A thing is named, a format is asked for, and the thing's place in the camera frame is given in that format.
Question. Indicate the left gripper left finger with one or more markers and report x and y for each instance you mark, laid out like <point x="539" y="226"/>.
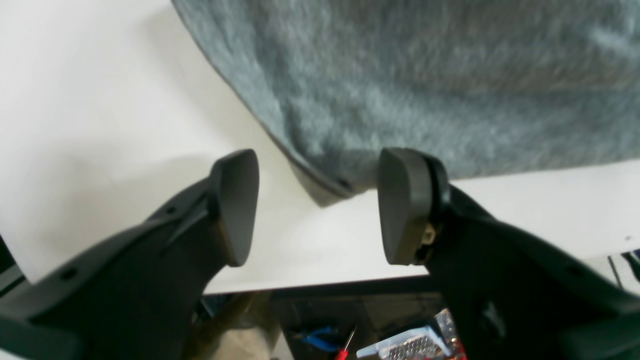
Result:
<point x="132" y="296"/>

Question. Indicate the blue handled pliers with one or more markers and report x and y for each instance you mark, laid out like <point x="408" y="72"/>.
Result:
<point x="316" y="338"/>

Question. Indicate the red handled screwdriver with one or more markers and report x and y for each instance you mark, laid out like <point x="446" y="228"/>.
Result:
<point x="343" y="352"/>

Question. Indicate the grey T-shirt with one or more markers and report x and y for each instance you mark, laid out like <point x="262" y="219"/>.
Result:
<point x="490" y="87"/>

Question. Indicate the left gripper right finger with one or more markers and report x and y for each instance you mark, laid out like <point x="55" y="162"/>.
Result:
<point x="511" y="294"/>

